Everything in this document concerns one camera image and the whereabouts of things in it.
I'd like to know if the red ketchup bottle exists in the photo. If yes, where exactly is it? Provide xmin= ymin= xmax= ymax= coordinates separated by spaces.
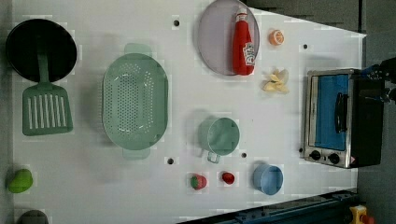
xmin=233 ymin=7 xmax=255 ymax=76

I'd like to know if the grey round plate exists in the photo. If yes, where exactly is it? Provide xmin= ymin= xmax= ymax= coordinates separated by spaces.
xmin=197 ymin=0 xmax=260 ymax=76

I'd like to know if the green measuring cup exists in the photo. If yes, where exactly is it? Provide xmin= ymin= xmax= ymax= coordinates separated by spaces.
xmin=198 ymin=117 xmax=240 ymax=164

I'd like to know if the green oval colander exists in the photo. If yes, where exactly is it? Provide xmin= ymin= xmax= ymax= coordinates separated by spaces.
xmin=102 ymin=43 xmax=168 ymax=161

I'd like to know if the red strawberry toy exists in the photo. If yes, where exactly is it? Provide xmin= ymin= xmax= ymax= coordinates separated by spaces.
xmin=190 ymin=174 xmax=207 ymax=190

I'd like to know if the peeled banana toy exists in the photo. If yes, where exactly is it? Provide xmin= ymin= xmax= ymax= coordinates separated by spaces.
xmin=262 ymin=69 xmax=289 ymax=93

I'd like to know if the blue bowl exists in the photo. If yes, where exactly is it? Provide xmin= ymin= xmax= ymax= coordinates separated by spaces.
xmin=253 ymin=164 xmax=284 ymax=195

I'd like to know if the orange slice toy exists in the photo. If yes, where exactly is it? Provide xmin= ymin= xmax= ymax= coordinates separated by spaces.
xmin=269 ymin=30 xmax=285 ymax=46

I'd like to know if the black toaster oven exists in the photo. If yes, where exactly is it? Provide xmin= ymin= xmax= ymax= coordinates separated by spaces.
xmin=303 ymin=69 xmax=385 ymax=169

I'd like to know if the green slotted spatula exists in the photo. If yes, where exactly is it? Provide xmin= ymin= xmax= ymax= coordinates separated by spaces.
xmin=22 ymin=36 xmax=73 ymax=136

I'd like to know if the black round pan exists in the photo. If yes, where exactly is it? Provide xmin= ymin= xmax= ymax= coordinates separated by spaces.
xmin=6 ymin=19 xmax=78 ymax=82

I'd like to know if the yellow red emergency button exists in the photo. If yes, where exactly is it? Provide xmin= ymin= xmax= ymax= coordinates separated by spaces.
xmin=349 ymin=205 xmax=375 ymax=224

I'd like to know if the green pear toy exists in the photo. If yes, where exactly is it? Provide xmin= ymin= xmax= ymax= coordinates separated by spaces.
xmin=8 ymin=169 xmax=34 ymax=193

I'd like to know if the grey round object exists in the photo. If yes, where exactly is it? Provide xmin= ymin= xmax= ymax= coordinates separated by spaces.
xmin=17 ymin=210 xmax=49 ymax=224

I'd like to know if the blue metal frame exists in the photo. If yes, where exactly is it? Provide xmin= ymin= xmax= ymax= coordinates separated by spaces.
xmin=177 ymin=190 xmax=360 ymax=224

